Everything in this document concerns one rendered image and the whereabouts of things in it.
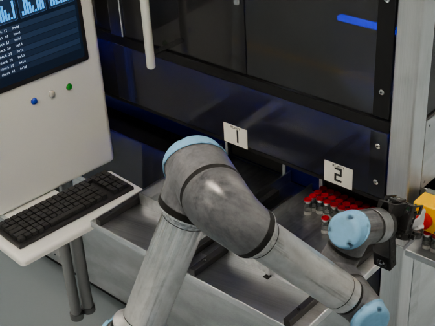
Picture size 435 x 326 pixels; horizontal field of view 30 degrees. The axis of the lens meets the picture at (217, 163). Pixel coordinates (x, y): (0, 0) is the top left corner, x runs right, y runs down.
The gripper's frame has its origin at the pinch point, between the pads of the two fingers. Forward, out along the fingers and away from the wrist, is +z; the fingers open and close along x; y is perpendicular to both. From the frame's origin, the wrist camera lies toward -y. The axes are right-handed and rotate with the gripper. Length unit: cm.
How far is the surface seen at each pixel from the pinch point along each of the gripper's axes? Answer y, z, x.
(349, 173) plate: 5.8, 2.1, 21.5
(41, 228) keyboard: -33, -31, 91
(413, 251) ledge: -8.2, 9.2, 2.6
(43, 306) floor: -95, 32, 152
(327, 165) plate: 5.6, 2.1, 28.1
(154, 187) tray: -15, -11, 72
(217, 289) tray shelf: -25.4, -27.2, 31.2
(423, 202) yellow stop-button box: 5.5, 2.7, 1.5
